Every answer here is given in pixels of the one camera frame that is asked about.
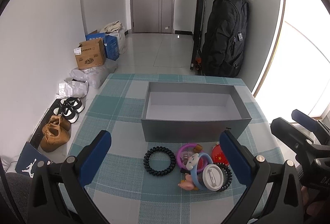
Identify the white tote bag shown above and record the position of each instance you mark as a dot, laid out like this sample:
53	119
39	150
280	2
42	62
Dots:
116	29

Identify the grey cardboard box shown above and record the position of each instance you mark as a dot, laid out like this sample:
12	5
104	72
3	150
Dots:
192	112

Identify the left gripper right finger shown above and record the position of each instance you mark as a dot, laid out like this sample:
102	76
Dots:
272	193

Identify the blue cardboard box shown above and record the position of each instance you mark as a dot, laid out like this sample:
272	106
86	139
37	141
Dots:
110	44

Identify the pink pig toy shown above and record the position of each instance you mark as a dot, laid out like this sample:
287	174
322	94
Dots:
187	183

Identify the brown cardboard box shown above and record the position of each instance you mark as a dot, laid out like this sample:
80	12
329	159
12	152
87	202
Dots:
90	54

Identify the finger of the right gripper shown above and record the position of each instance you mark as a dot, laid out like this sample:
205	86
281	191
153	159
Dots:
297	141
305	118

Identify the white plastic parcel bag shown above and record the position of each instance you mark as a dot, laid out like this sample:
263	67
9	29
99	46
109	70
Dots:
72	88

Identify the grey plastic parcel bag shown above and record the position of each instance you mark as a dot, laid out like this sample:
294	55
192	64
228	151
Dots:
95	76

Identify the black backpack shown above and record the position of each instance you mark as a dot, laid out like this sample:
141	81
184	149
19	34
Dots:
223	48

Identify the black metal rack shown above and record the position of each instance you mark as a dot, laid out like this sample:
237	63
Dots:
197	36

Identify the red China flag badge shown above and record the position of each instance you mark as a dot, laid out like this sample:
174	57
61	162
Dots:
218	156

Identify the white round lid clip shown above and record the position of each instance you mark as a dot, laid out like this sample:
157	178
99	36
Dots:
213	177

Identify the navy Jordan shoe box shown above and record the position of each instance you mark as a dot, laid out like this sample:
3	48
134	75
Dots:
28	160

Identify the black white sneakers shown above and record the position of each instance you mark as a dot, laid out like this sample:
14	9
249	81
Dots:
69	108

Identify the tan suede shoes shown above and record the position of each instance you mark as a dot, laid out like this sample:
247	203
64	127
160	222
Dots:
55	133

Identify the person's right hand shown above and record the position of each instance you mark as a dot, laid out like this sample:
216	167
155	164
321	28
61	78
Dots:
312	208

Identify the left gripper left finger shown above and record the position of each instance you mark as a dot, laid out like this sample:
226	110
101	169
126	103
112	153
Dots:
58	191

